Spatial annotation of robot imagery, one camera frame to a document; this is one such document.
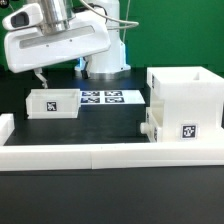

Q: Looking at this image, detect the white fence wall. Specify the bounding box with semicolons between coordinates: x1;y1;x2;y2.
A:
0;143;224;171
0;113;15;146

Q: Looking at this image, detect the fiducial marker sheet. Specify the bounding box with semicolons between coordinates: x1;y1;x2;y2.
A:
80;90;145;105

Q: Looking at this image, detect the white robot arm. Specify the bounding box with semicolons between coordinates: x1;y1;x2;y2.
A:
2;0;130;88

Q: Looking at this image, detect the white front drawer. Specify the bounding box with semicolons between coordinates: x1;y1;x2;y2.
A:
140;107;158;142

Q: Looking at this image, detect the white drawer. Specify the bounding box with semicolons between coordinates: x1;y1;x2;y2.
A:
140;107;158;142
26;89;81;119

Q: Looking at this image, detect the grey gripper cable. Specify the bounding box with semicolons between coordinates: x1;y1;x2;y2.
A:
78;0;140;44

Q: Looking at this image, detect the white drawer cabinet box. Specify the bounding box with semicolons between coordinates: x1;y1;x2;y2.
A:
147;67;224;143

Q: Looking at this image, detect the white left fence wall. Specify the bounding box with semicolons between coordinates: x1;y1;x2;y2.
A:
0;113;15;146

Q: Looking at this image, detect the white front fence wall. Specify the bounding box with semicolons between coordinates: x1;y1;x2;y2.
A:
0;143;224;171

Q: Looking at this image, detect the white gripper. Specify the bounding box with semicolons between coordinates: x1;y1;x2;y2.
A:
2;3;111;89

